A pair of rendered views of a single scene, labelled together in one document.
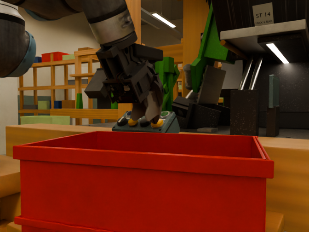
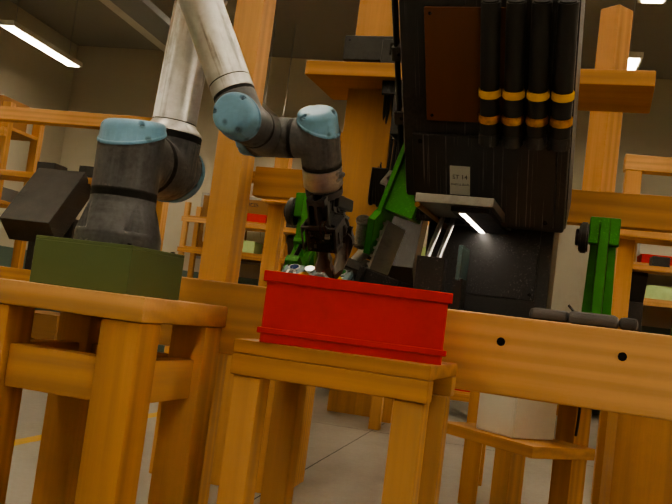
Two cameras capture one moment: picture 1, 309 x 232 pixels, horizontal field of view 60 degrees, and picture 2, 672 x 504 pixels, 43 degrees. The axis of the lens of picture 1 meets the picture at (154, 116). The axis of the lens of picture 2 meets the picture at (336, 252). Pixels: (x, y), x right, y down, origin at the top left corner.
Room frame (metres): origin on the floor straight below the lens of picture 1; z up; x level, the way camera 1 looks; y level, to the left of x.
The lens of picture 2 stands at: (-1.05, 0.42, 0.86)
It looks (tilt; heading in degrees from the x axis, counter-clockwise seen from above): 4 degrees up; 346
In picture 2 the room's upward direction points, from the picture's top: 7 degrees clockwise
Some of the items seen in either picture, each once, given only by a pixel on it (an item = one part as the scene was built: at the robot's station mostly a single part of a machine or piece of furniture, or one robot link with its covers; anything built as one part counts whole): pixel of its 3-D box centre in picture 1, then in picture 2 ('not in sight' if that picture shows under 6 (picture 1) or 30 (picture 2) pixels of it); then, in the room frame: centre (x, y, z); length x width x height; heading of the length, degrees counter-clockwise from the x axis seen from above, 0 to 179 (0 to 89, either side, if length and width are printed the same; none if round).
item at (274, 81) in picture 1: (273, 106); (460, 279); (0.65, -0.29, 0.97); 0.10 x 0.02 x 0.14; 148
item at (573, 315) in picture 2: not in sight; (583, 319); (0.41, -0.45, 0.91); 0.20 x 0.11 x 0.03; 55
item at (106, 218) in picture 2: not in sight; (120, 218); (0.50, 0.43, 0.98); 0.15 x 0.15 x 0.10
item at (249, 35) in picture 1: (274, 50); (468, 217); (0.70, -0.31, 1.11); 0.39 x 0.16 x 0.03; 148
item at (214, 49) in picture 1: (221, 39); (407, 190); (0.82, -0.20, 1.17); 0.13 x 0.12 x 0.20; 58
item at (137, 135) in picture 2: not in sight; (131, 154); (0.51, 0.43, 1.10); 0.13 x 0.12 x 0.14; 149
